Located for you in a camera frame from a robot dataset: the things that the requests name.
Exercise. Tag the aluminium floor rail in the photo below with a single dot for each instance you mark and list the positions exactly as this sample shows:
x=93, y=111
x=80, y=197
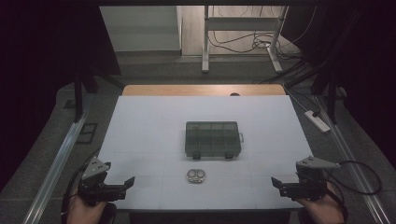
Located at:
x=56, y=168
x=351, y=168

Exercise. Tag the white power strip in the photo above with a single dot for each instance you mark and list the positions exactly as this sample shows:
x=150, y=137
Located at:
x=317, y=121

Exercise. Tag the grey transparent compartment storage box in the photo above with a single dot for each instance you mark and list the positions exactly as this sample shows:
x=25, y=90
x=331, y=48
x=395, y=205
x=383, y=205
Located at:
x=211, y=140

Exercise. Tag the dark table grommet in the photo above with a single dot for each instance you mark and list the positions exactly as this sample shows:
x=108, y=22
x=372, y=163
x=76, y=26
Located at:
x=235, y=94

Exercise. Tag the black floor socket plate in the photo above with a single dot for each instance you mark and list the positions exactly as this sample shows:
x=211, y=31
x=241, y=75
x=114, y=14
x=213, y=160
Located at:
x=87, y=133

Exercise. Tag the person's right hand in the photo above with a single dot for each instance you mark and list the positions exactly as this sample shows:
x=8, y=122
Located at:
x=320, y=211

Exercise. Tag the white metal desk frame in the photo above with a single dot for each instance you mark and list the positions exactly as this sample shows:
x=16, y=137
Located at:
x=243, y=23

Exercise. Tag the black metal stand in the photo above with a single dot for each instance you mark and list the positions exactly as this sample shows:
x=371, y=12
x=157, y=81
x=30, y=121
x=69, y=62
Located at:
x=78, y=99
x=331, y=99

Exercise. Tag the white table cover board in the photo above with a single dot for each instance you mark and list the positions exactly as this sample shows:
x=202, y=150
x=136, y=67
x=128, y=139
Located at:
x=155, y=124

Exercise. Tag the person's left hand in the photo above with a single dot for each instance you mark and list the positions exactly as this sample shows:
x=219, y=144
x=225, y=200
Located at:
x=82, y=214

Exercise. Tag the dark curtain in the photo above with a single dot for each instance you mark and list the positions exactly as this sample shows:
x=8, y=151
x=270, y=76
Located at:
x=367, y=77
x=37, y=77

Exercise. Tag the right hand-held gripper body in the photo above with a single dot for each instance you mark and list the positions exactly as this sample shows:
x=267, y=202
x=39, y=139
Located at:
x=306, y=188

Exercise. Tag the small round metal part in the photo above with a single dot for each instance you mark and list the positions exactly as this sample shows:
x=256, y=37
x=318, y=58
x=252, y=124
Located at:
x=195, y=176

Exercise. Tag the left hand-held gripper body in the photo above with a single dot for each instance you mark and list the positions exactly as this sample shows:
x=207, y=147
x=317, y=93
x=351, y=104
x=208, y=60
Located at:
x=93, y=186

